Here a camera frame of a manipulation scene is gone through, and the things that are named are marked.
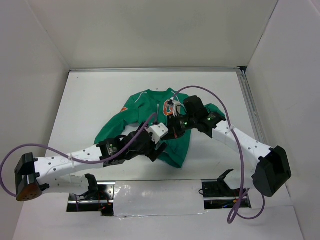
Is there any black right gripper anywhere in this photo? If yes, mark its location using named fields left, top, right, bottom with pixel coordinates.
left=161, top=112, right=198, bottom=140

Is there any green zip-up jacket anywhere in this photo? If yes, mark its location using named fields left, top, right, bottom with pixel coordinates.
left=94, top=87, right=227, bottom=169

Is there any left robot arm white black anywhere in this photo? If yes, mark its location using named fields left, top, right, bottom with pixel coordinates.
left=14, top=126, right=168, bottom=202

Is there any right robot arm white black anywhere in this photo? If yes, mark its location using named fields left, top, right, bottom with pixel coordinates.
left=165, top=95, right=292, bottom=198

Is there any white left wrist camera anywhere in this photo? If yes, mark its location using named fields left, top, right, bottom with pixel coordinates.
left=146, top=123, right=169, bottom=144

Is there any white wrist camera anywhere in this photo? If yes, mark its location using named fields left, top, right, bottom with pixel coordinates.
left=164, top=98, right=185, bottom=117
left=146, top=123, right=169, bottom=144

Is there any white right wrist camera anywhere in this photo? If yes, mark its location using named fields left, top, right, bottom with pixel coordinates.
left=164, top=98, right=185, bottom=117

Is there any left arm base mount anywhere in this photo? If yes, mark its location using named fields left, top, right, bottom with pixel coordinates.
left=66, top=173, right=116, bottom=217

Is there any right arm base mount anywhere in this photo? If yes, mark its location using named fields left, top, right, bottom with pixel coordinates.
left=198, top=169, right=240, bottom=210

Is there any silver aluminium right rail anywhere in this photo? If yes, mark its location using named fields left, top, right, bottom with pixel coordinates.
left=236, top=66, right=266, bottom=144

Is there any silver aluminium rail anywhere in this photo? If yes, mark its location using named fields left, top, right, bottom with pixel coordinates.
left=69, top=66, right=248, bottom=74
left=236, top=66, right=266, bottom=144

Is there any silver aluminium back rail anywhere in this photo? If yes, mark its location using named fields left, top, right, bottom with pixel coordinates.
left=69, top=66, right=248, bottom=74

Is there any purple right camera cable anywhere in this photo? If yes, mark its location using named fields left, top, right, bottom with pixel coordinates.
left=171, top=85, right=266, bottom=225

